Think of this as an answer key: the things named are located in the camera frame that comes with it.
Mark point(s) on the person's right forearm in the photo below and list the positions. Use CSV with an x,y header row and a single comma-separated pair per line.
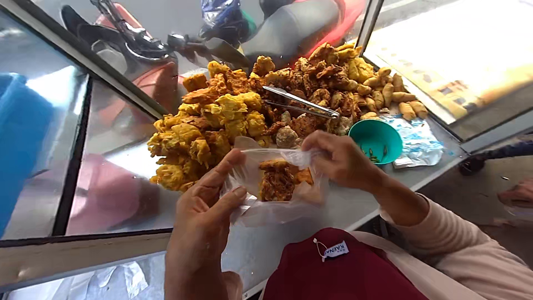
x,y
449,233

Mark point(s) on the person's left index finger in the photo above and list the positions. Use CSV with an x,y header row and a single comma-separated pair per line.
x,y
220,168

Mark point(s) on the clear plastic bag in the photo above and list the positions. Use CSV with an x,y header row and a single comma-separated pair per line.
x,y
270,212

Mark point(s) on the green plastic bowl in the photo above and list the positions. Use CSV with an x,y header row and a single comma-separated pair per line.
x,y
389,135

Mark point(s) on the pile of green chilies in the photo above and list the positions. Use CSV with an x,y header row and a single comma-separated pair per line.
x,y
373,157

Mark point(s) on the orange fritter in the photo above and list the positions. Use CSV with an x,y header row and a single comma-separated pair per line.
x,y
304,176

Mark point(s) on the white blue printed plastic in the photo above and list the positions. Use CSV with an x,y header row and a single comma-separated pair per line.
x,y
420,143

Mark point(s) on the crumpled white plastic sheets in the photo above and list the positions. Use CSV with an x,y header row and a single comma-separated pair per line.
x,y
112,279

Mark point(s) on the person's left forearm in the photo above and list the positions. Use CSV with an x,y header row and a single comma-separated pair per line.
x,y
195,285

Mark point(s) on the person's left thumb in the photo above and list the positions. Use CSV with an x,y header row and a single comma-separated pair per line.
x,y
227,203

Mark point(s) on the pile of small pale pastries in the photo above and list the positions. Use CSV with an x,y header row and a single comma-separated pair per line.
x,y
387,93

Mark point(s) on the brown crispy fritter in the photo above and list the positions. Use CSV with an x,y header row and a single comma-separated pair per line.
x,y
277,183

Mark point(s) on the person's left hand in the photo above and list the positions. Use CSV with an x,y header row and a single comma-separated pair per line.
x,y
198,233

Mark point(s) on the person's body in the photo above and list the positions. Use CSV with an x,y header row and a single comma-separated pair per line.
x,y
329,275

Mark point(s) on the pile of yellow fritters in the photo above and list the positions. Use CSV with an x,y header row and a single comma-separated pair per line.
x,y
187,141

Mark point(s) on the metal tongs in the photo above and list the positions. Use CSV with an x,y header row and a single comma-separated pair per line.
x,y
308,103

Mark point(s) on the glass display case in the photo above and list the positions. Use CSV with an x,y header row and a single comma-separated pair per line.
x,y
120,89

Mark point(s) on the person's right hand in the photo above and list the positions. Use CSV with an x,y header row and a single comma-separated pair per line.
x,y
354,162

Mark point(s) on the yellow white banner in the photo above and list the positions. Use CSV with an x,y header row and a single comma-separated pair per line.
x,y
466,71

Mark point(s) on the person's right thumb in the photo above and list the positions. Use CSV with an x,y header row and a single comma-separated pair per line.
x,y
324,164

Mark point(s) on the pile of brown fritters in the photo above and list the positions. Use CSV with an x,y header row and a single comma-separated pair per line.
x,y
310,79

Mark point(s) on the motorcycle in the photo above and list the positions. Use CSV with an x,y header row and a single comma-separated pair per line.
x,y
141,43

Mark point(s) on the person's right fingers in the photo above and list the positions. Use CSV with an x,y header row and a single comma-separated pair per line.
x,y
318,140

